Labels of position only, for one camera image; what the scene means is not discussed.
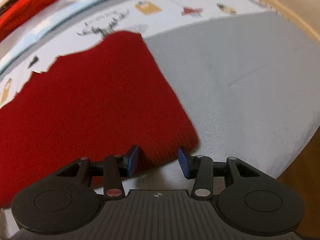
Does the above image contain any dark red knit sweater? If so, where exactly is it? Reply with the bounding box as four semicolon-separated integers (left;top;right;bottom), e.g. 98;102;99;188
1;31;199;207

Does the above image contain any deer print bed sheet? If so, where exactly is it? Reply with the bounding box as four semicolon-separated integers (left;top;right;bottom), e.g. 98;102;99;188
1;0;319;239

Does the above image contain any light blue folded sheet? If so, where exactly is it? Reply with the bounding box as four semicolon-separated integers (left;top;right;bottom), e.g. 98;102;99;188
1;0;106;73

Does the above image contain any bright red folded blanket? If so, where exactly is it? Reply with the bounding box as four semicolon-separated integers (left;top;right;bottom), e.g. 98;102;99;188
1;0;58;40

